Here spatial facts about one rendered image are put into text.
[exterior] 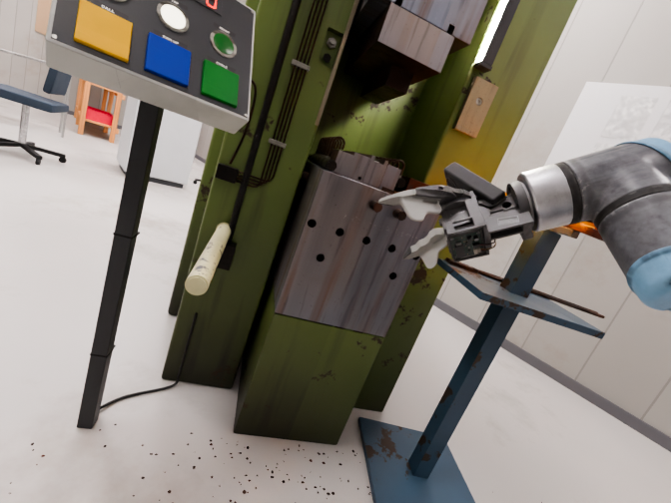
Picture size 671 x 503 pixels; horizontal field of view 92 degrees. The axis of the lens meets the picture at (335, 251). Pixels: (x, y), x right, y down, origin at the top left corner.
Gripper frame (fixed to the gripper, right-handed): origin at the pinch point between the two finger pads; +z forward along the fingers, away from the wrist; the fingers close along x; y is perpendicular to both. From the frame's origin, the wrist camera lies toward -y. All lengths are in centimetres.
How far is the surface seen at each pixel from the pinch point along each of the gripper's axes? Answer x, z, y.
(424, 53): -1, -15, -60
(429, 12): -8, -19, -65
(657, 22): 115, -182, -234
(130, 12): -40, 34, -31
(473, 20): -1, -30, -67
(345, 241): 25.4, 18.5, -24.4
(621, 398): 259, -94, -31
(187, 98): -25.2, 31.6, -25.0
